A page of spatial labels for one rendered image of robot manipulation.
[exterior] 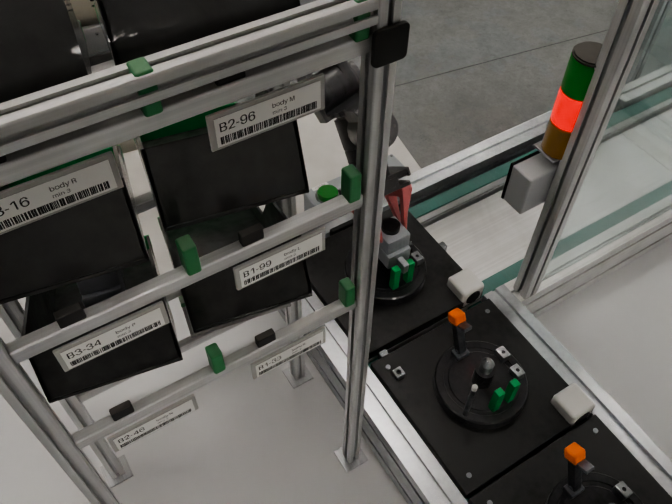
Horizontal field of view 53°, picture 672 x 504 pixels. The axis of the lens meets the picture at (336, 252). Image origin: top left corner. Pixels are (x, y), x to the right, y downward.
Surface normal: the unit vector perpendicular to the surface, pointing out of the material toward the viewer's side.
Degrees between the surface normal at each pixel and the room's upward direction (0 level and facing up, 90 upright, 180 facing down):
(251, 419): 0
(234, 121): 90
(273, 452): 0
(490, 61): 0
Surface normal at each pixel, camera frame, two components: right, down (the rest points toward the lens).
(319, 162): 0.01, -0.62
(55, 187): 0.53, 0.67
